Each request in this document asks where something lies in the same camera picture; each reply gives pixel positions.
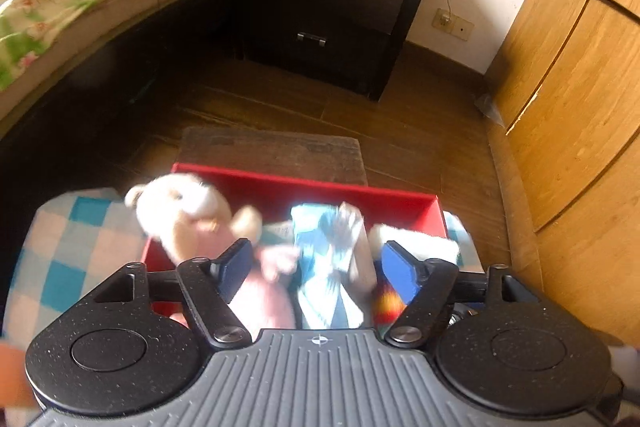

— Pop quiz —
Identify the pink pig plush toy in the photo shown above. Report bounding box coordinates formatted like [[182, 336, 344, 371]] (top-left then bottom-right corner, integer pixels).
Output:
[[170, 244, 301, 338]]

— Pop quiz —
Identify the white terry towel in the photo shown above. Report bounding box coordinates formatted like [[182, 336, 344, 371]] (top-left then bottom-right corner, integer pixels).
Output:
[[370, 223, 461, 265]]

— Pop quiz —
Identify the blue face mask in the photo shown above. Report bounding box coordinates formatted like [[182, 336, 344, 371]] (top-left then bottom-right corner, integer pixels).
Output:
[[290, 202, 376, 328]]

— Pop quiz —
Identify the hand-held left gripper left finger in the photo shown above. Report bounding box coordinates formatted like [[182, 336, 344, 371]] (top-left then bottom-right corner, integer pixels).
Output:
[[92, 239, 253, 350]]

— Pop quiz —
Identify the dark wooden nightstand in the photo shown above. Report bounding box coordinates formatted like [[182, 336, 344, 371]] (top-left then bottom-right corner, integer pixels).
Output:
[[239, 0, 433, 102]]

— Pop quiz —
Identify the cream plush bear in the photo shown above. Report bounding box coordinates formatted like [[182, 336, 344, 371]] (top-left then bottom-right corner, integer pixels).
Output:
[[124, 173, 263, 265]]

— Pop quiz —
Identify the red cardboard box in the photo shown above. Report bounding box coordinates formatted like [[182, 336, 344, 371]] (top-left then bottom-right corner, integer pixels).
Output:
[[141, 163, 448, 343]]

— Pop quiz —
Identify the brown floor mat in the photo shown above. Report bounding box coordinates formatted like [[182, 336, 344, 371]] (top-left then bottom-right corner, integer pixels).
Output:
[[179, 127, 369, 188]]

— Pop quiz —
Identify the colourful striped cloth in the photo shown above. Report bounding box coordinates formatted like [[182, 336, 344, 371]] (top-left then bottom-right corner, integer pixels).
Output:
[[375, 279, 408, 333]]

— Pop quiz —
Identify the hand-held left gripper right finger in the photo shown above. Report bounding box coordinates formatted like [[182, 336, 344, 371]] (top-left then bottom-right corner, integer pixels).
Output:
[[382, 241, 543, 348]]

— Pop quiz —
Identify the wall socket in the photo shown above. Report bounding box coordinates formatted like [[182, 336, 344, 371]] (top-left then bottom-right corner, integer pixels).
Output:
[[432, 8, 475, 40]]

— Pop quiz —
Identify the dark bed frame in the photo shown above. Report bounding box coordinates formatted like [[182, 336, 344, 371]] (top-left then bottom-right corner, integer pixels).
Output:
[[0, 0, 246, 208]]

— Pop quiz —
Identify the wooden wardrobe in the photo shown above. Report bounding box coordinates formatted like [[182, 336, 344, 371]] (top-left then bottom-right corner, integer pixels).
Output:
[[487, 0, 640, 348]]

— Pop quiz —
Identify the blue checkered blanket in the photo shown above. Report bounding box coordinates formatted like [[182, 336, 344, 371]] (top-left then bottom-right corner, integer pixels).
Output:
[[2, 187, 478, 427]]

